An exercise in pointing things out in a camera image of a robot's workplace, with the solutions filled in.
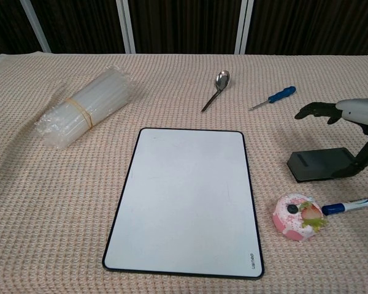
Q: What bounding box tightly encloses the aluminium partition frame post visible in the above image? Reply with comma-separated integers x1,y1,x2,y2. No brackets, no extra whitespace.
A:
115,0,136,55
20,0,52,53
234,0,255,55

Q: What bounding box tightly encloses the blue handled screwdriver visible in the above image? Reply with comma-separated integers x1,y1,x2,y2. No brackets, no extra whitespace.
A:
248,86,297,111

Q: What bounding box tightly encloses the clear plastic straw bundle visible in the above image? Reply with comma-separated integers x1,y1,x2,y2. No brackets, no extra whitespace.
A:
33,66,137,151

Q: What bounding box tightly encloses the right black grey robot hand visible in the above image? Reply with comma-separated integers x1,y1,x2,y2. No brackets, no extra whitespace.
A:
294,97,368,179

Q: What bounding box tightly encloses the metal spoon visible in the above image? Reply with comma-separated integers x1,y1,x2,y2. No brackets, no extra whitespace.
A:
201,70,232,113

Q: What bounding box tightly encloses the white whiteboard with black rim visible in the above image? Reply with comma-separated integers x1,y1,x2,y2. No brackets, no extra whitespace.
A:
102,127,266,279

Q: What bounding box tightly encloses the whiteboard marker with blue cap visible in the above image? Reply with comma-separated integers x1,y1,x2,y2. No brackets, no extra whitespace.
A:
321,195,368,217

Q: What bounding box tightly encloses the beige woven tablecloth with fringe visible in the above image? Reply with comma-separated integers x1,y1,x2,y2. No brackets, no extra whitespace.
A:
0,52,368,294

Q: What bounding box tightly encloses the dark fabric partition panel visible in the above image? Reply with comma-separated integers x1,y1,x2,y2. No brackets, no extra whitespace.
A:
29,0,126,55
127,0,245,55
0,0,44,56
245,0,368,56

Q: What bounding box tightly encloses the grey whiteboard eraser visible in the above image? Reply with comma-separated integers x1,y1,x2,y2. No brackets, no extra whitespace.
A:
286,147,356,184

